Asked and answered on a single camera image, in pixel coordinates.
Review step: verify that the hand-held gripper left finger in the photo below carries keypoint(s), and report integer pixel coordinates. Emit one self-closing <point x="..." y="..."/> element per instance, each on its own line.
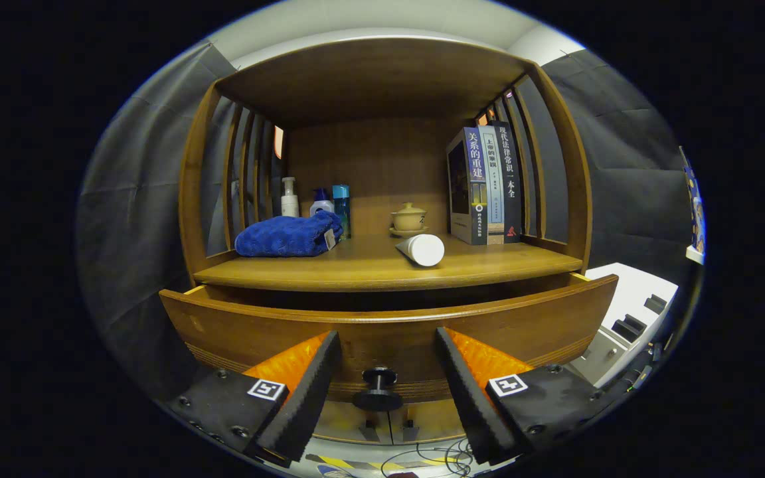
<point x="303" y="405"/>

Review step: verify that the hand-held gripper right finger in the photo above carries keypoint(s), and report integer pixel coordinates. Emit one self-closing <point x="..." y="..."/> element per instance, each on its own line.
<point x="472" y="405"/>

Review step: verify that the black drawer knob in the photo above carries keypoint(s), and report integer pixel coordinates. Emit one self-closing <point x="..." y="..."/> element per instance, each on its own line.
<point x="378" y="396"/>

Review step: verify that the wooden drawer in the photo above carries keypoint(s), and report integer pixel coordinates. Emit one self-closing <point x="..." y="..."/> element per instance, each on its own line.
<point x="389" y="332"/>

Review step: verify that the white green cosmetic tube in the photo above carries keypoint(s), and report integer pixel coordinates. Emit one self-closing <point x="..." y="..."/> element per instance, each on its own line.
<point x="424" y="249"/>

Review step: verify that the wooden cabinet door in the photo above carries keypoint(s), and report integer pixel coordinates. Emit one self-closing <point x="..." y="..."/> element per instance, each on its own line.
<point x="342" y="421"/>

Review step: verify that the wooden countertop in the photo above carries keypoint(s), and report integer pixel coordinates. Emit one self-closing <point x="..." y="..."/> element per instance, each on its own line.
<point x="356" y="269"/>

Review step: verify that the wooden cabinet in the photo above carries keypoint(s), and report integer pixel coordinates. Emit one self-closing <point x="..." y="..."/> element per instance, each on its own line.
<point x="369" y="79"/>

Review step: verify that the blue folded towel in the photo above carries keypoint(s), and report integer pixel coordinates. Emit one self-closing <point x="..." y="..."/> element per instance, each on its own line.
<point x="283" y="236"/>

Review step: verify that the black block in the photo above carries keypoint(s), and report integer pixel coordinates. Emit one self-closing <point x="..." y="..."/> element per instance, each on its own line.
<point x="628" y="328"/>
<point x="655" y="304"/>

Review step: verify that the beige saucer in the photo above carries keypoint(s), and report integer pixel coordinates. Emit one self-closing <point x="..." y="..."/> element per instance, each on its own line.
<point x="409" y="232"/>

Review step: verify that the white side table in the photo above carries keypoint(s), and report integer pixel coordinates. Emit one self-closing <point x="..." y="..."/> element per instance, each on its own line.
<point x="621" y="292"/>

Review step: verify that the beige lidded teacup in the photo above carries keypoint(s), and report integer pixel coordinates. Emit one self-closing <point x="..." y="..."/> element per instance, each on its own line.
<point x="409" y="218"/>

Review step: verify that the white bottle blue cap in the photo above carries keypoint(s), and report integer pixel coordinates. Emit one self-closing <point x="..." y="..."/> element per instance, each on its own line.
<point x="321" y="204"/>

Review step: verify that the white pump bottle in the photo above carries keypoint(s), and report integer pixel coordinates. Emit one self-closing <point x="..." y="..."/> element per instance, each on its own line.
<point x="289" y="202"/>

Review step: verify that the teal blue bottle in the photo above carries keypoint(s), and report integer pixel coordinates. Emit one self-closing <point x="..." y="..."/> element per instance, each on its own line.
<point x="342" y="206"/>

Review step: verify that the blue spine book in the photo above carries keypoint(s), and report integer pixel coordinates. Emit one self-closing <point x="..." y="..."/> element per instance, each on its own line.
<point x="475" y="179"/>

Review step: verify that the white spine book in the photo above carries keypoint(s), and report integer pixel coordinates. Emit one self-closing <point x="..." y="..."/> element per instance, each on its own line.
<point x="492" y="179"/>

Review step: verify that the black spine book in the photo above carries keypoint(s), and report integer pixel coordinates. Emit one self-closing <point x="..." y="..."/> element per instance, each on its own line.
<point x="510" y="172"/>

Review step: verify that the blue dotted paper bag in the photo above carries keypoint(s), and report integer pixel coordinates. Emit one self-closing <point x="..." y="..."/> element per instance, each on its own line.
<point x="694" y="199"/>

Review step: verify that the white wall shelf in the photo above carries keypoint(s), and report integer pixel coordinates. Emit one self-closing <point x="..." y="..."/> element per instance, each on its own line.
<point x="694" y="254"/>

